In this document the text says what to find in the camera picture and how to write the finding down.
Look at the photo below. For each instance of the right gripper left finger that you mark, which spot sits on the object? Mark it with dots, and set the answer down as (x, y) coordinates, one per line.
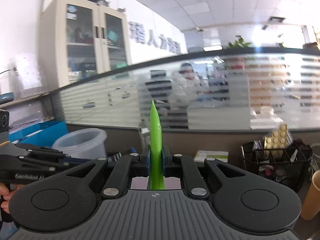
(126, 168)

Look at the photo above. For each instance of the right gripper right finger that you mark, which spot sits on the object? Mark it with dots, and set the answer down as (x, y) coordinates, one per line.
(184, 168)

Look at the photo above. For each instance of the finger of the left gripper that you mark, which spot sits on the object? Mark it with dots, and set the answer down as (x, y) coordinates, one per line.
(41, 151)
(42, 163)

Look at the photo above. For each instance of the green tube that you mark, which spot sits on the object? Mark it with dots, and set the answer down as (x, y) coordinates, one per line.
(156, 177)

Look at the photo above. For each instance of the black marker blue cap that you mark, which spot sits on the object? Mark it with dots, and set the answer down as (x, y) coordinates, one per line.
(115, 156)

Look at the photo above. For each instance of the operator left hand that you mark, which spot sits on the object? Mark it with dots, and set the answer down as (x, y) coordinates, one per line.
(7, 195)

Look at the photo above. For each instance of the blue paper bag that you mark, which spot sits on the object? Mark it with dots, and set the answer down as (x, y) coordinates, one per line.
(42, 134)

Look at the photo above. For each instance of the green white carton box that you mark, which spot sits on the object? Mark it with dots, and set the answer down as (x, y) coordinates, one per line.
(201, 155)

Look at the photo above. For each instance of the white marker pen box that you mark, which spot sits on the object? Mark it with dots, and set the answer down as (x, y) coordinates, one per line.
(144, 134)

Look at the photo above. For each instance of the frosted Starbucks plastic cup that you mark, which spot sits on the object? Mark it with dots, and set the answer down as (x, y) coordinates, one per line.
(83, 144)

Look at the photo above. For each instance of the person in white jacket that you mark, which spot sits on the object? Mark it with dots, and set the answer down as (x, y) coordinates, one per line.
(186, 87)

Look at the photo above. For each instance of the yellow pill blister pack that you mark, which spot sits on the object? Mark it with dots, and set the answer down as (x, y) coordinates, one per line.
(279, 138)

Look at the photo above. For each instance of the black mesh desk organizer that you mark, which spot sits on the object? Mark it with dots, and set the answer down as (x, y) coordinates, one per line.
(287, 166)

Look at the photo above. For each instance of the beige glass-door cabinet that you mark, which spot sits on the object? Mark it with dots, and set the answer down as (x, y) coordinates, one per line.
(79, 39)

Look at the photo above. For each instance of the brown paper cup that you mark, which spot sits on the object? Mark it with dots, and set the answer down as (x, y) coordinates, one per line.
(311, 205)

